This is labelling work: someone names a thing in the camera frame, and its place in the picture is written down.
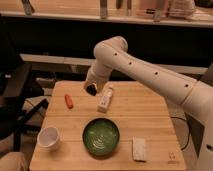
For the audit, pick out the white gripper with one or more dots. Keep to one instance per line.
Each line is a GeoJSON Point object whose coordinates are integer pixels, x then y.
{"type": "Point", "coordinates": [92, 85]}

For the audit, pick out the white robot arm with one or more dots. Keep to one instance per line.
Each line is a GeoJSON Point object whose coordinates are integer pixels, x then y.
{"type": "Point", "coordinates": [195, 97]}

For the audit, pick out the white ceramic cup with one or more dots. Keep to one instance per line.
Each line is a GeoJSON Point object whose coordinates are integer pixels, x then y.
{"type": "Point", "coordinates": [48, 138]}

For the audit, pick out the green bowl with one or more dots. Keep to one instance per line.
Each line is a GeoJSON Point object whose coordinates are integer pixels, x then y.
{"type": "Point", "coordinates": [101, 137]}

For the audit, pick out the white sponge block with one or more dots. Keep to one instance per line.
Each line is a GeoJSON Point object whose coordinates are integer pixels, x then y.
{"type": "Point", "coordinates": [139, 149]}

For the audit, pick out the black chair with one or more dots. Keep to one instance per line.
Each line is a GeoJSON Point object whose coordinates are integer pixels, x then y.
{"type": "Point", "coordinates": [13, 118]}

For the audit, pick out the wooden shelf rail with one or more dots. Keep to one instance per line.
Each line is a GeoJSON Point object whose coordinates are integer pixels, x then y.
{"type": "Point", "coordinates": [87, 62]}

